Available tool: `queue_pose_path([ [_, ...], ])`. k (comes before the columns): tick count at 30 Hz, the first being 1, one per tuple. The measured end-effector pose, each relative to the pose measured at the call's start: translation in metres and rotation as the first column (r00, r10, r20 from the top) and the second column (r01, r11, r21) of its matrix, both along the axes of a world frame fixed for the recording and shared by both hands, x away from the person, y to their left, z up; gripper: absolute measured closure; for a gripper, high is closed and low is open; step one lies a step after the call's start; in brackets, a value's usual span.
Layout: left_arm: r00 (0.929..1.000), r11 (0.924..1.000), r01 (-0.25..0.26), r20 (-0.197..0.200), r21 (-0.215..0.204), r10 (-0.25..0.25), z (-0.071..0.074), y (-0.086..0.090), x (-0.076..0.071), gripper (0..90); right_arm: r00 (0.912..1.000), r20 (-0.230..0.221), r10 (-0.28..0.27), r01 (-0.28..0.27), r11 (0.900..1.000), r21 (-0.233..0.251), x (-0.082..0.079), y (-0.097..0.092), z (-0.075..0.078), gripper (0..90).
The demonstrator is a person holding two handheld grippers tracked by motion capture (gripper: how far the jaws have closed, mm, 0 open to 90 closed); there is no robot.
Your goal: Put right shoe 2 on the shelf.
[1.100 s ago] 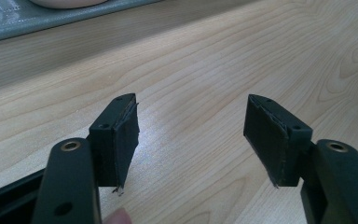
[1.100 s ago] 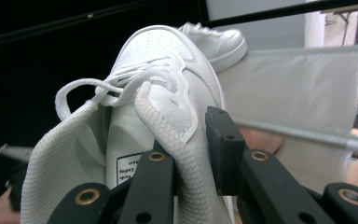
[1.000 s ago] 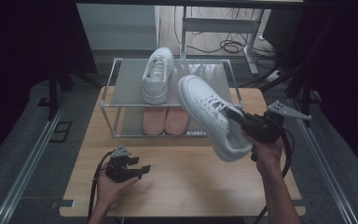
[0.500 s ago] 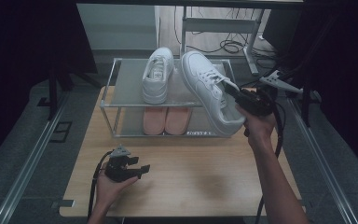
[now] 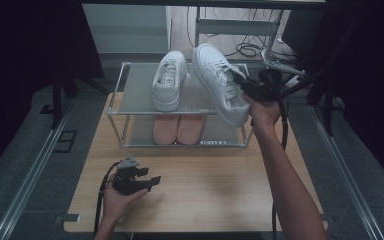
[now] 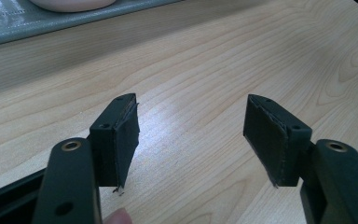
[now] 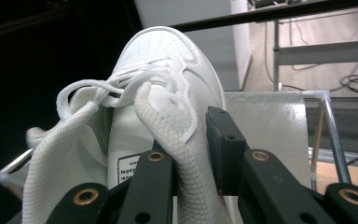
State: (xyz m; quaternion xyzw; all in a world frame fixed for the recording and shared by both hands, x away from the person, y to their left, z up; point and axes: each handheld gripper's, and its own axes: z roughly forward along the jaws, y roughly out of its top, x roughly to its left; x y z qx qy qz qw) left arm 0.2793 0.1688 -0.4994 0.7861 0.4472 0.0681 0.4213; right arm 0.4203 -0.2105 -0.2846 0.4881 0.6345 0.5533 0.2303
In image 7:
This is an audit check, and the white desk frame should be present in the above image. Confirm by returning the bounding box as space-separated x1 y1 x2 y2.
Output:
272 19 358 91

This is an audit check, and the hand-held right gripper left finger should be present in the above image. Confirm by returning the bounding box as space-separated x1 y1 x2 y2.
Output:
116 139 178 224

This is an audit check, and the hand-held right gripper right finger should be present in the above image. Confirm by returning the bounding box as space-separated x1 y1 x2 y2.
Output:
205 105 329 224

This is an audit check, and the dark curtain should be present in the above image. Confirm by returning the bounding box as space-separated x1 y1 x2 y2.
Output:
0 0 144 224

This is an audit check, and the grey metal shoe rack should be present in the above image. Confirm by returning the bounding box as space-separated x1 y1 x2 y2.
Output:
0 90 352 200

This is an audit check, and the black crossbar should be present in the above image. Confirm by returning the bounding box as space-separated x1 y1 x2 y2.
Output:
171 0 358 33

